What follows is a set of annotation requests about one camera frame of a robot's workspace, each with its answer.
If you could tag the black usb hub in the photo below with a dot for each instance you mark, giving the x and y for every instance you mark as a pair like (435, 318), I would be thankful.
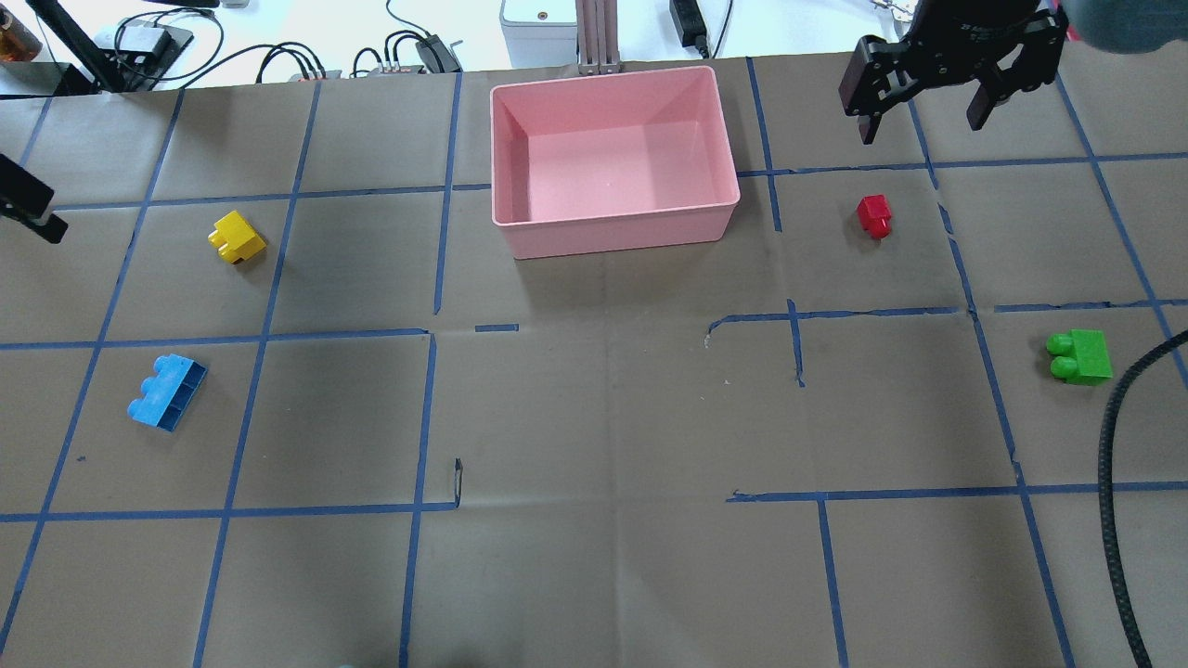
(142, 46)

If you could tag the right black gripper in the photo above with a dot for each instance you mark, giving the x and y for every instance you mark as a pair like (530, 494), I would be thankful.
(970, 28)

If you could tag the red small block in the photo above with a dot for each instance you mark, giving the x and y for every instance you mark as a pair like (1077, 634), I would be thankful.
(875, 215)

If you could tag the yellow two-stud block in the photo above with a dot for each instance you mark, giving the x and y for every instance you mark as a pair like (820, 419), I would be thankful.
(235, 240)

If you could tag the black power adapter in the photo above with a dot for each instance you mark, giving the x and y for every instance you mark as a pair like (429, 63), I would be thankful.
(689, 24)

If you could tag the pink plastic box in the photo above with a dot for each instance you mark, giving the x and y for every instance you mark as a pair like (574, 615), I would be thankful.
(610, 163)

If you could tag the brown paper table cover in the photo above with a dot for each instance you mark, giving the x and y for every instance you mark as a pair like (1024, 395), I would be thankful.
(796, 446)

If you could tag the white square box device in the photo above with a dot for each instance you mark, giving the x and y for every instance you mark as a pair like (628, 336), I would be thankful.
(539, 34)

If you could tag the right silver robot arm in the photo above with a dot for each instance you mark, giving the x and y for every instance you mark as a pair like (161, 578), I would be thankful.
(1123, 27)

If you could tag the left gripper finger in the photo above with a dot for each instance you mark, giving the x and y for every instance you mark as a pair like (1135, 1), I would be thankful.
(28, 200)

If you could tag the aluminium frame post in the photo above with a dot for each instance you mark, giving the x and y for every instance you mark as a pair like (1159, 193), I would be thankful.
(597, 31)

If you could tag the green two-stud block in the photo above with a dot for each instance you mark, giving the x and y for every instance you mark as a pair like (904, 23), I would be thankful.
(1080, 357)

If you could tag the blue three-stud block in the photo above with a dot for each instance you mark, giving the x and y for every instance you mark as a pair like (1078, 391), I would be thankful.
(165, 396)

